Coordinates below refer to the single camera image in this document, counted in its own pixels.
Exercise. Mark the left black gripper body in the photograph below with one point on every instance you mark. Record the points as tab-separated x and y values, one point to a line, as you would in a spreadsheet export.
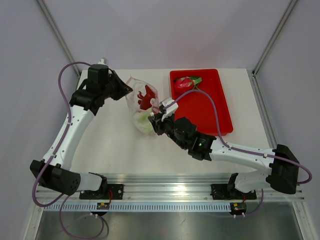
105	89

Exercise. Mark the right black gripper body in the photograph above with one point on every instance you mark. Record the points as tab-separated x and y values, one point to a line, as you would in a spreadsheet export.
167	126

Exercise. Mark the clear zip top bag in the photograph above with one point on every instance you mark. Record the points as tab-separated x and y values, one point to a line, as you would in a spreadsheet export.
131	99

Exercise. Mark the white cauliflower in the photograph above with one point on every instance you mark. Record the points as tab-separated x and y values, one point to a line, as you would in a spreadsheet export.
141	121

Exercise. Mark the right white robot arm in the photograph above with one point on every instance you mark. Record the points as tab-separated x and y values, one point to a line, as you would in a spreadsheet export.
273	167

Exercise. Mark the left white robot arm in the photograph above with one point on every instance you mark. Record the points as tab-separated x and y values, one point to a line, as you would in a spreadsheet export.
54	170

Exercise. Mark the red plastic tray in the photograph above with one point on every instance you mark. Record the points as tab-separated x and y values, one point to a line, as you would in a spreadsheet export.
198	108

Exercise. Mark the pink dragon fruit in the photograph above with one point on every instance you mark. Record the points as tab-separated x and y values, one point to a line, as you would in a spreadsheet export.
185	84

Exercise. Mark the right small circuit board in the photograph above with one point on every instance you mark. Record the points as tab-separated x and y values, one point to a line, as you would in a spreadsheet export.
238	209

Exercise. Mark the small circuit board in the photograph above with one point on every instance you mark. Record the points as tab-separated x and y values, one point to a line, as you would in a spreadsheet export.
238	209
103	206

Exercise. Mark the left small circuit board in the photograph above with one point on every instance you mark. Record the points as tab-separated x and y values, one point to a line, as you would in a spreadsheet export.
103	206

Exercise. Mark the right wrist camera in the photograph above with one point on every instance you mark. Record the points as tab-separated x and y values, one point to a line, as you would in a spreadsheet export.
167	108

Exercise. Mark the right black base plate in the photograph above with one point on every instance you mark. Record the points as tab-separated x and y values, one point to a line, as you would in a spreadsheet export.
220	192

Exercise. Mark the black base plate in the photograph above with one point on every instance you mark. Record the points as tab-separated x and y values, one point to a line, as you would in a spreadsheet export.
105	192
220	192

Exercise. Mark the aluminium mounting rail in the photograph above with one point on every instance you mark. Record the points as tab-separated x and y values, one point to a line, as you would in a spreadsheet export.
173	188

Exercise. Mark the right aluminium frame post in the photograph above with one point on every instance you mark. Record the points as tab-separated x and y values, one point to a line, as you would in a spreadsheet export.
275	35

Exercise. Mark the aluminium frame post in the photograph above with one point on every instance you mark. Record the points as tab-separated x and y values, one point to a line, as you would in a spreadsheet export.
48	17
275	35

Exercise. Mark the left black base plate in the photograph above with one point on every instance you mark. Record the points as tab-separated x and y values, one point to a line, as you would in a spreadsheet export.
105	192

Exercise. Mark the left aluminium frame post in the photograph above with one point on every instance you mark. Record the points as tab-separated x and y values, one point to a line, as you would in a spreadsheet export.
48	17

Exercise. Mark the white slotted cable duct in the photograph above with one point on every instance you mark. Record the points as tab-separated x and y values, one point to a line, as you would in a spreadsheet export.
119	206

